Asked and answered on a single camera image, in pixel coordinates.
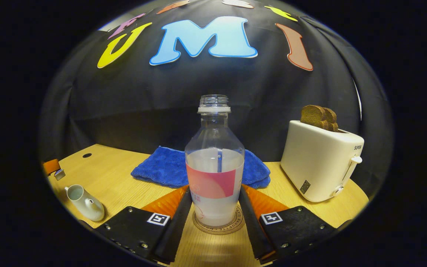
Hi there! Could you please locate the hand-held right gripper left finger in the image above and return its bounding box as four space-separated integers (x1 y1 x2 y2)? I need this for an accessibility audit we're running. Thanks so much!
95 187 193 264

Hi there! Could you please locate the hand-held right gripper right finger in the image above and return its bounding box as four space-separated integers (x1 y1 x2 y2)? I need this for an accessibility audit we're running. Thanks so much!
238 184 336 264

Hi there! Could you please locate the round brown coaster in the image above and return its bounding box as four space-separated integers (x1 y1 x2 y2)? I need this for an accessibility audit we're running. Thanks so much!
192 202 244 235

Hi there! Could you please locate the white teacup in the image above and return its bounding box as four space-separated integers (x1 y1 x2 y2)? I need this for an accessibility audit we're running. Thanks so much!
64 184 105 222

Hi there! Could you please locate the clear water bottle pink label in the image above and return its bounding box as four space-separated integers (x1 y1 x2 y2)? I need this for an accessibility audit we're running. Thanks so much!
185 95 245 227

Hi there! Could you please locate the blue towel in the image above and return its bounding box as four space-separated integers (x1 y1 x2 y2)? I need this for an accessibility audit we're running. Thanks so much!
131 146 271 189

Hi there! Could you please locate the cream toaster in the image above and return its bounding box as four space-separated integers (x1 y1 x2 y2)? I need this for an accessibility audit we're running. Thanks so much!
280 120 365 203

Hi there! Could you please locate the black backdrop cloth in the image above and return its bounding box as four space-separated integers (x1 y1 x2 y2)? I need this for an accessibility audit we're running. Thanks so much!
39 0 394 186

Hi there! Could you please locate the brown bread slice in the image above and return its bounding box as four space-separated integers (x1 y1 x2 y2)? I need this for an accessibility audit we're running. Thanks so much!
301 105 329 130
323 108 339 133

